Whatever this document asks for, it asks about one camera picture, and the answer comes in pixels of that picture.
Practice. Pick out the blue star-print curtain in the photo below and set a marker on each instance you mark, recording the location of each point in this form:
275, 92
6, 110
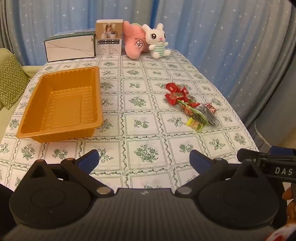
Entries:
196, 27

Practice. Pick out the large white cardboard box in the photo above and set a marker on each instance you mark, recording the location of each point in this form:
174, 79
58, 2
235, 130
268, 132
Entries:
69, 49

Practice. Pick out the yellow candy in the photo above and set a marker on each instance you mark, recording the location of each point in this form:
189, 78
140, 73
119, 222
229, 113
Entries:
195, 124

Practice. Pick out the person's right forearm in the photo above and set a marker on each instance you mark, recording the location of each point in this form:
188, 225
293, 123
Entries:
283, 236

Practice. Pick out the white bunny plush toy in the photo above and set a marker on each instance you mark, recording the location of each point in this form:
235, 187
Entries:
157, 39

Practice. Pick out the small red candy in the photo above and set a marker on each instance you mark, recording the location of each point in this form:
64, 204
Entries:
184, 90

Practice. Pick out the large red snack packet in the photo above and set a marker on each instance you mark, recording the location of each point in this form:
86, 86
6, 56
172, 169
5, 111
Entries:
174, 97

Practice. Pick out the orange plastic tray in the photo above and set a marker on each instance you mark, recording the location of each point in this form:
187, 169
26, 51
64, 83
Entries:
67, 109

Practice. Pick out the floral checked tablecloth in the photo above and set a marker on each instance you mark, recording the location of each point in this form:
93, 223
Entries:
143, 111

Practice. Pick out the grey star-print curtain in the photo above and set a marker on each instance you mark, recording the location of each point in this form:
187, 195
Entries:
272, 81
11, 27

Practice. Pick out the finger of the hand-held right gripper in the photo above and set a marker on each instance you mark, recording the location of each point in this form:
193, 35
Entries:
282, 151
247, 156

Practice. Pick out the grey silver snack packet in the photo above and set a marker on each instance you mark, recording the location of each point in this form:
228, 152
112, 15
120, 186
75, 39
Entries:
209, 115

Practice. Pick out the green zigzag pillow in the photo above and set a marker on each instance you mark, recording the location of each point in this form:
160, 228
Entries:
11, 81

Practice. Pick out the small beige product box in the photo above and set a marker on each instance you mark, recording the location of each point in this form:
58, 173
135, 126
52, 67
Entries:
109, 39

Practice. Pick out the grey lace-trimmed cover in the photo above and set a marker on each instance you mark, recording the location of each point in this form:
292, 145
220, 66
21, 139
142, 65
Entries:
275, 132

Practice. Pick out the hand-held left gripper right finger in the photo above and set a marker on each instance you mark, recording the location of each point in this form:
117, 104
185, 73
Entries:
198, 160

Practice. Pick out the light green sofa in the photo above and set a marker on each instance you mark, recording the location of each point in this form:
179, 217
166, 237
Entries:
32, 69

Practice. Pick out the green and silver snack packet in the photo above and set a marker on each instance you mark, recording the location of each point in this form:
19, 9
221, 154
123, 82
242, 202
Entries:
193, 113

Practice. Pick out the pink star plush toy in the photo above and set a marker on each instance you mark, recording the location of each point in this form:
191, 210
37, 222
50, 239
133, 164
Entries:
133, 44

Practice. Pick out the person's right hand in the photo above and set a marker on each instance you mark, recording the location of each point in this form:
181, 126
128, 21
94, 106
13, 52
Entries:
291, 199

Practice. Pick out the brown red candy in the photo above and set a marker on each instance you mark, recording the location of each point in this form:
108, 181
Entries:
211, 107

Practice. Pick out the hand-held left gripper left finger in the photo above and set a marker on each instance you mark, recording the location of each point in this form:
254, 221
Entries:
89, 160

